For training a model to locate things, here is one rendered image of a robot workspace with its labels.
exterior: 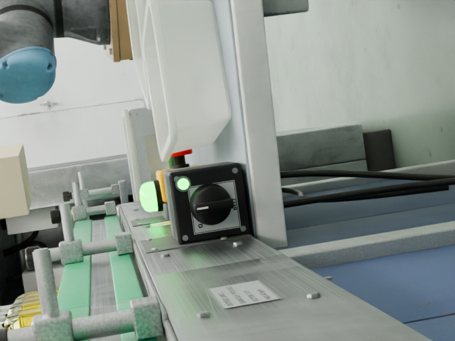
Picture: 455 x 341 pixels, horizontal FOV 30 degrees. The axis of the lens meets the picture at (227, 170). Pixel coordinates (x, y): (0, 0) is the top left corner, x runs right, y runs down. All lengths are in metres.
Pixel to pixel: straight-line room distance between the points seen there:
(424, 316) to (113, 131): 4.73
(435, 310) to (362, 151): 2.05
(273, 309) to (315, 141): 2.04
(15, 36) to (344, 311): 1.08
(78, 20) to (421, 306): 1.12
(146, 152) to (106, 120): 3.57
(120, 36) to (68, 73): 3.69
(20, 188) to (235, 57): 0.89
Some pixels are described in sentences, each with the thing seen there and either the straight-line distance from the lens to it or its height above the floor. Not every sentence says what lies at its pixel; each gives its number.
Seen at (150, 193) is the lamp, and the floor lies 0.84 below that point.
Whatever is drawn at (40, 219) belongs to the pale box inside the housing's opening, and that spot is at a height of 1.10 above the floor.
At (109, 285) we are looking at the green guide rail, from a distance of 0.87.
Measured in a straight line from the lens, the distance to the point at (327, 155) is 2.59.
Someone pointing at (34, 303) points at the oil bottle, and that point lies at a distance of 1.45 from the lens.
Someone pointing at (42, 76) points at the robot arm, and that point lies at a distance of 1.51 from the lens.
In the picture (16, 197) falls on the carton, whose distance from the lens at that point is 1.73.
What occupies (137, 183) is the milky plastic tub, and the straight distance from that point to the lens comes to 1.69.
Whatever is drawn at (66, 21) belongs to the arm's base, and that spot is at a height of 0.93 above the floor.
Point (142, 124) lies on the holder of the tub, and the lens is 1.69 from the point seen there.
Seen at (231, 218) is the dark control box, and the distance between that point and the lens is 0.92.
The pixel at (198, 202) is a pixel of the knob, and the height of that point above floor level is 0.81.
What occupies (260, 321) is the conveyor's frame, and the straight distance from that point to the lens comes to 0.53.
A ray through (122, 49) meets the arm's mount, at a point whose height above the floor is 0.83.
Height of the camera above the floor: 0.91
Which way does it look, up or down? 9 degrees down
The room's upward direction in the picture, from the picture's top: 99 degrees counter-clockwise
